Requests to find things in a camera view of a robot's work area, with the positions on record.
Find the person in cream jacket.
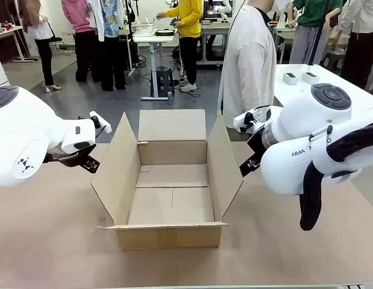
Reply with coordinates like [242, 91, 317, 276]
[336, 0, 373, 90]

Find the person in green shirt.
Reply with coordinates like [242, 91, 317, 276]
[288, 0, 345, 64]

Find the black step stool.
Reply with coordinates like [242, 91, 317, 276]
[155, 66, 175, 99]

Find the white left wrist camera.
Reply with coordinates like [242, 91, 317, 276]
[77, 111, 112, 142]

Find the person in floral shirt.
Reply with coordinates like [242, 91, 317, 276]
[87, 0, 128, 92]

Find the computer monitor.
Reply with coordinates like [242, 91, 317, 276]
[203, 0, 227, 21]

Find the person in white cardigan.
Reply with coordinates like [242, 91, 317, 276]
[218, 0, 277, 129]

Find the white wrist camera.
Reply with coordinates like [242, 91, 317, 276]
[77, 111, 112, 142]
[233, 105, 273, 134]

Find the wooden desk with red items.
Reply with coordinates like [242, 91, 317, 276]
[0, 21, 34, 63]

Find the person with brown bag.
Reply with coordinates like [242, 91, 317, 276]
[19, 0, 63, 93]

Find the brown cardboard box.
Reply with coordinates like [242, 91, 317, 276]
[90, 108, 244, 251]

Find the small white box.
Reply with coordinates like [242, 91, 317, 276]
[301, 71, 321, 85]
[282, 72, 299, 85]

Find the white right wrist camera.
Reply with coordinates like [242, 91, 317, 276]
[233, 105, 273, 134]

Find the person in yellow hoodie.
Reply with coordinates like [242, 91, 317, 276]
[156, 0, 203, 93]

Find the white side table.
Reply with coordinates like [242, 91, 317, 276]
[273, 63, 373, 117]

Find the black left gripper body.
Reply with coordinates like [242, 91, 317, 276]
[44, 143, 97, 166]

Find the white standing desk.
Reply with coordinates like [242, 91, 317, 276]
[132, 25, 180, 102]

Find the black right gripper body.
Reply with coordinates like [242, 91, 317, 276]
[247, 125, 267, 160]

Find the person in pink shirt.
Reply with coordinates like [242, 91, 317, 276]
[60, 0, 99, 82]

